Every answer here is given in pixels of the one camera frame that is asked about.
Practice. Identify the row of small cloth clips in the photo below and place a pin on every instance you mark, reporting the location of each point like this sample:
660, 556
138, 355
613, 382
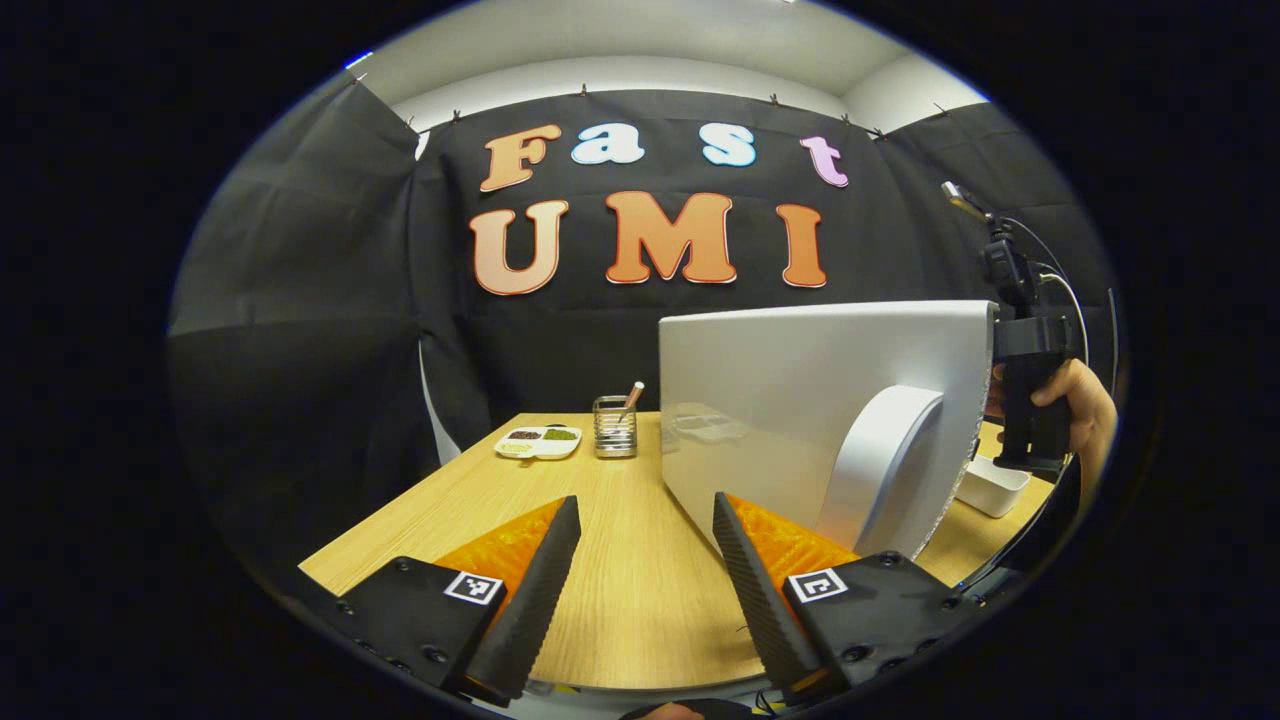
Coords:
583, 90

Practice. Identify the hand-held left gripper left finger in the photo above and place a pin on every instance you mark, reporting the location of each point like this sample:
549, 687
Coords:
530, 610

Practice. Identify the black backdrop cloth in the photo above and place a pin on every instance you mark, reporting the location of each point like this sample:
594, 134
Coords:
300, 300

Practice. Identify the white rectangular tray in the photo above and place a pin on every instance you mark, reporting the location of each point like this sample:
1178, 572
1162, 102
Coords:
992, 488

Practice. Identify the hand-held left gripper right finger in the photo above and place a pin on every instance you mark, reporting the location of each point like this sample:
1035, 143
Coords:
765, 610

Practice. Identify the white microwave oven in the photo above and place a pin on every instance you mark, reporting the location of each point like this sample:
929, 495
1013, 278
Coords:
770, 400

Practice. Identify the wooden stick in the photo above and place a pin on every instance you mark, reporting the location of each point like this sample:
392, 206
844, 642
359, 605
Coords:
633, 395

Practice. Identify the white divided dish of beans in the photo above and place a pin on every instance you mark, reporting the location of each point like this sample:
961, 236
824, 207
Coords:
540, 441

